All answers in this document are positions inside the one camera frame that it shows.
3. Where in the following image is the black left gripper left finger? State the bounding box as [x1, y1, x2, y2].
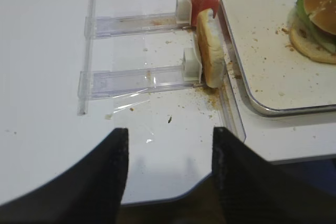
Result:
[1, 128, 129, 223]

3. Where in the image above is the white bread bun slice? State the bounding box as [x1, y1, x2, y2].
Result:
[196, 8, 225, 88]

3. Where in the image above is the left front clear track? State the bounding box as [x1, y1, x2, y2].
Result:
[78, 65, 205, 100]

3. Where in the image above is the sesame top bun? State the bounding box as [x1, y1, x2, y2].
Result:
[303, 0, 335, 35]

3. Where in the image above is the bottom bun on tray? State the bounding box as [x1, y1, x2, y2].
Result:
[288, 8, 335, 65]

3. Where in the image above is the green lettuce on burger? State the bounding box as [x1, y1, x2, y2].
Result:
[296, 0, 335, 54]

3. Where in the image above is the left front white pusher block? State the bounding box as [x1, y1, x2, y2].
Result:
[182, 48, 202, 83]

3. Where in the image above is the left rear clear track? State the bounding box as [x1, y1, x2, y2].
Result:
[84, 13, 192, 39]

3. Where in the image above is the left rear white pusher block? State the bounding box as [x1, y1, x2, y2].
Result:
[175, 0, 192, 25]

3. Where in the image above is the white pusher block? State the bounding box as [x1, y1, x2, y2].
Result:
[175, 0, 192, 25]
[182, 48, 202, 83]

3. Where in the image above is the metal serving tray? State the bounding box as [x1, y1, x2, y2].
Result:
[221, 0, 335, 115]

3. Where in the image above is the clear track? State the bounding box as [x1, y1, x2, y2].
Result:
[78, 65, 205, 100]
[84, 13, 192, 39]

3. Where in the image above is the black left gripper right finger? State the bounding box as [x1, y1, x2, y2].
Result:
[212, 127, 335, 223]

